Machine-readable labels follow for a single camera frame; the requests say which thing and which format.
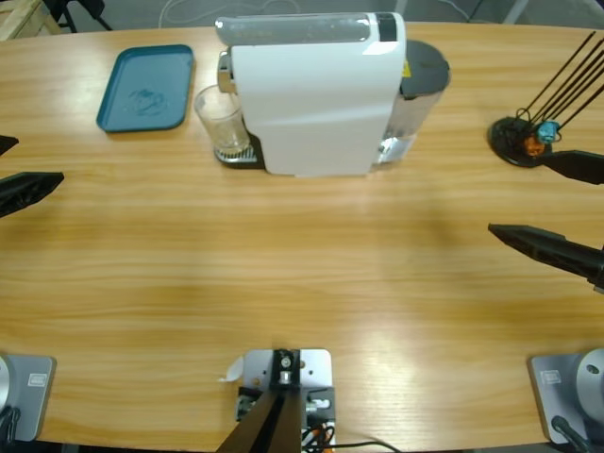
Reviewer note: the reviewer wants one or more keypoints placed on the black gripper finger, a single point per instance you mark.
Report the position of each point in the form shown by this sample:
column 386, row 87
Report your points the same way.
column 28, row 189
column 561, row 250
column 582, row 166
column 6, row 143

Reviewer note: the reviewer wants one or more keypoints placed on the clear drinking glass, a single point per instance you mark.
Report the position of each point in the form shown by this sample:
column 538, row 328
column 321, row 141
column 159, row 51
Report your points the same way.
column 217, row 113

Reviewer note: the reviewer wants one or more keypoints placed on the grey translucent machine lever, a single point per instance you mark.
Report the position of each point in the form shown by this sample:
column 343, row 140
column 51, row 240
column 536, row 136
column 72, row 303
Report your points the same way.
column 292, row 28

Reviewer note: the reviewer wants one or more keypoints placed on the blue coffee capsule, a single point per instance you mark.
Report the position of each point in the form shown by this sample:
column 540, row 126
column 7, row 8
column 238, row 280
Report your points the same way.
column 547, row 132

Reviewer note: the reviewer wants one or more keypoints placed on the orange coffee capsule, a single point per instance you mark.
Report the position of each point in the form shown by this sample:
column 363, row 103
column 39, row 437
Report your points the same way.
column 533, row 146

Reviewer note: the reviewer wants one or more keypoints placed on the white capsule coffee machine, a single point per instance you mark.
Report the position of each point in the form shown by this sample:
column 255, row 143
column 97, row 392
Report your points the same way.
column 321, row 104

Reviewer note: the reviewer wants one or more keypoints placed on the black capsule holder with rods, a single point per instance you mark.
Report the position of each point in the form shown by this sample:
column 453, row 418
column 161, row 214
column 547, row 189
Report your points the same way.
column 507, row 137

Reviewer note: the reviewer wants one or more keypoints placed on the wooden crate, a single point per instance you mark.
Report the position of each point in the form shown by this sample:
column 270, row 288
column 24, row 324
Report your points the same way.
column 19, row 19

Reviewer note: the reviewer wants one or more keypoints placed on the black stand legs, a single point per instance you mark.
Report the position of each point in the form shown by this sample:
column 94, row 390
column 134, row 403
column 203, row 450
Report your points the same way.
column 94, row 11

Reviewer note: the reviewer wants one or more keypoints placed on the teal plastic tray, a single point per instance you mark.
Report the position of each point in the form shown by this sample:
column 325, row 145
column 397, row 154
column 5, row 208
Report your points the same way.
column 156, row 71

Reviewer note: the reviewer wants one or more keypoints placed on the clear water tank dark lid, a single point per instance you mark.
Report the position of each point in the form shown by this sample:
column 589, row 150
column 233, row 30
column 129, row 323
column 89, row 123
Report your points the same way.
column 424, row 66

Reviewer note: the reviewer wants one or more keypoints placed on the metal drip tray grille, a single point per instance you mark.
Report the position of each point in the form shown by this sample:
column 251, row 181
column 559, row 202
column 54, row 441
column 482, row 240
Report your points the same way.
column 245, row 156

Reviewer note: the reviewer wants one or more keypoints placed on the white paper tag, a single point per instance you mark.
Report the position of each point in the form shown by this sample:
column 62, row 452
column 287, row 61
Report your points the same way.
column 234, row 370

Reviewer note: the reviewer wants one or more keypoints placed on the grey base plate with disc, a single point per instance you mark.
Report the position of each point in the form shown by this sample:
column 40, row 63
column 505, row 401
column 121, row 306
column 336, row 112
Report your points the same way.
column 566, row 391
column 28, row 396

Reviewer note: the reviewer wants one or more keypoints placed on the light grey frame leg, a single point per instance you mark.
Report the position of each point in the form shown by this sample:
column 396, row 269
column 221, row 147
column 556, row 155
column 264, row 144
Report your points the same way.
column 516, row 10

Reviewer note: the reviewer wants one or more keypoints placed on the white mount block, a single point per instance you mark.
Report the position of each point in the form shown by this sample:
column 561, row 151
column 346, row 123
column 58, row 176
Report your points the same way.
column 316, row 368

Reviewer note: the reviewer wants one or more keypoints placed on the dark mount post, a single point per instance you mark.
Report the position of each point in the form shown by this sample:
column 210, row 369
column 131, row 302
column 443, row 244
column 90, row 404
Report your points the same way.
column 273, row 424

